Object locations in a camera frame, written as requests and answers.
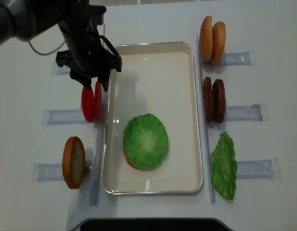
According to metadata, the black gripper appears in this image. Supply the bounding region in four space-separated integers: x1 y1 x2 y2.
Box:
56 4 122 91

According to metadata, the red tomato slice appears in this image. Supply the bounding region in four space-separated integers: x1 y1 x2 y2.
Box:
94 81 102 120
81 87 94 122

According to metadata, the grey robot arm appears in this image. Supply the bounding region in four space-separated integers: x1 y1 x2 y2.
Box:
0 0 122 91

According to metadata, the green lettuce leaf on tray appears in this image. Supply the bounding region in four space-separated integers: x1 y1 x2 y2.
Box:
123 113 168 157

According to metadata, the brown meat patty far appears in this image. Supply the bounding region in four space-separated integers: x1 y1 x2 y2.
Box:
202 77 214 122

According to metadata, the brown meat patty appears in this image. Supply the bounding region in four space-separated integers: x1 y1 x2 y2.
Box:
202 77 214 122
212 79 226 123

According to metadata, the brown meat patty near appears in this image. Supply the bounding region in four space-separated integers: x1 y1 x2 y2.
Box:
212 79 226 123

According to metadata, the green lettuce leaf standing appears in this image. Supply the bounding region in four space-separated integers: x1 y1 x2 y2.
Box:
210 131 238 200

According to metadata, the white rectangular tray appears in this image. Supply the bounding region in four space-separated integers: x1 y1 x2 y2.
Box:
102 42 203 195

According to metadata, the bun slice standing left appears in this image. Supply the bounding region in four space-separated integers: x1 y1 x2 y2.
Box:
62 136 85 189

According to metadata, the bottom bun slice on tray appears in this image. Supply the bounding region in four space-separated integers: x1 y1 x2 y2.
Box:
123 146 163 170

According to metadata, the clear acrylic rack left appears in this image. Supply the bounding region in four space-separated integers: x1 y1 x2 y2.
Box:
31 61 112 206

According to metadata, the clear acrylic rack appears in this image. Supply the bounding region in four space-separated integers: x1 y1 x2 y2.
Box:
195 33 281 204
31 61 112 206

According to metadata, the sesame bun top rear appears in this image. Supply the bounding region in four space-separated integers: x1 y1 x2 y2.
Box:
199 15 213 61

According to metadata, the sesame bun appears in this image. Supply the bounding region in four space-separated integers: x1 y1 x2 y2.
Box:
210 21 226 66
199 15 213 61

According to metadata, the sesame bun top front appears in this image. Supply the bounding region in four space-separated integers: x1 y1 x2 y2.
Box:
210 21 226 66

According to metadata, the black base panel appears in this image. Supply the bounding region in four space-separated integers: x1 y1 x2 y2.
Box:
71 218 230 231

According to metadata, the clear acrylic rack right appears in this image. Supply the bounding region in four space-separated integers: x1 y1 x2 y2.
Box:
195 33 281 204

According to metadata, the grey cable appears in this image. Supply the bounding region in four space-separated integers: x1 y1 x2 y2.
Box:
27 40 67 55

